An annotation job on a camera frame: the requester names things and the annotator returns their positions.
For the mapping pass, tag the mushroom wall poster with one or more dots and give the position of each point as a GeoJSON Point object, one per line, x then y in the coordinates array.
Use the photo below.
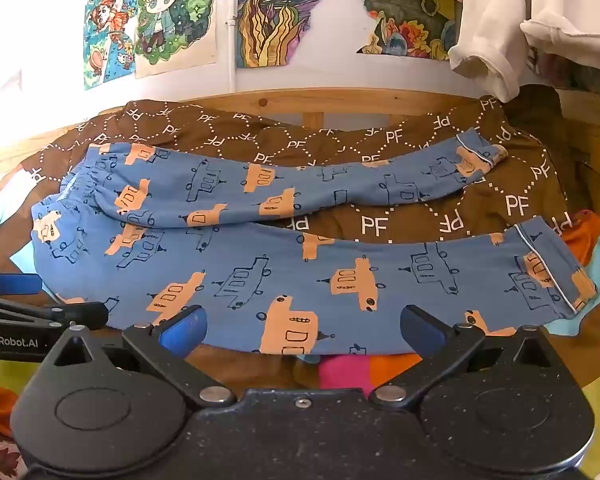
{"type": "Point", "coordinates": [410, 15]}

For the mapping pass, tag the white hanging garment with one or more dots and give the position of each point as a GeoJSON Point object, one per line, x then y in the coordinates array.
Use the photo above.
{"type": "Point", "coordinates": [575, 25]}
{"type": "Point", "coordinates": [490, 30]}

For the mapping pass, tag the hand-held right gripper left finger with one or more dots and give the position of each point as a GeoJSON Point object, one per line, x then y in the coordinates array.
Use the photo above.
{"type": "Point", "coordinates": [182, 332]}

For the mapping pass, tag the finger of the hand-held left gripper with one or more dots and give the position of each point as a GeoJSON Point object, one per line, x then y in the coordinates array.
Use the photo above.
{"type": "Point", "coordinates": [80, 314]}
{"type": "Point", "coordinates": [15, 284]}

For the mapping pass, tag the blue printed pants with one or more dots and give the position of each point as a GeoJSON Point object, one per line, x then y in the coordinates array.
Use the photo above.
{"type": "Point", "coordinates": [280, 270]}

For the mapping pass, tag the white wall pipe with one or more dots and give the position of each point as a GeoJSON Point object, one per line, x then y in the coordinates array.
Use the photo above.
{"type": "Point", "coordinates": [231, 50]}

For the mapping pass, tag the brown printed blanket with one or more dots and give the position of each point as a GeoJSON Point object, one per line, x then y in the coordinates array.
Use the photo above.
{"type": "Point", "coordinates": [340, 210]}

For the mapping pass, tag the blue cartoon wall poster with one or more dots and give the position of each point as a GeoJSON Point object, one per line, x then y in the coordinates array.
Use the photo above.
{"type": "Point", "coordinates": [107, 35]}

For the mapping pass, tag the multicoloured bedsheet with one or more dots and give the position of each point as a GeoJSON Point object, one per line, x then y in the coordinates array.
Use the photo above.
{"type": "Point", "coordinates": [345, 372]}

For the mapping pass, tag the swirly seaweed wall poster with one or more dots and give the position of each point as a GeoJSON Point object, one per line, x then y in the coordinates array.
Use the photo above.
{"type": "Point", "coordinates": [272, 15]}

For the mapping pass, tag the blond character wall poster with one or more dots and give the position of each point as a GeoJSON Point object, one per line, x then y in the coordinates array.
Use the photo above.
{"type": "Point", "coordinates": [172, 20]}

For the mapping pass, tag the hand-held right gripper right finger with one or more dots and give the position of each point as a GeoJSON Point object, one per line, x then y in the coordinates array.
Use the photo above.
{"type": "Point", "coordinates": [422, 332]}

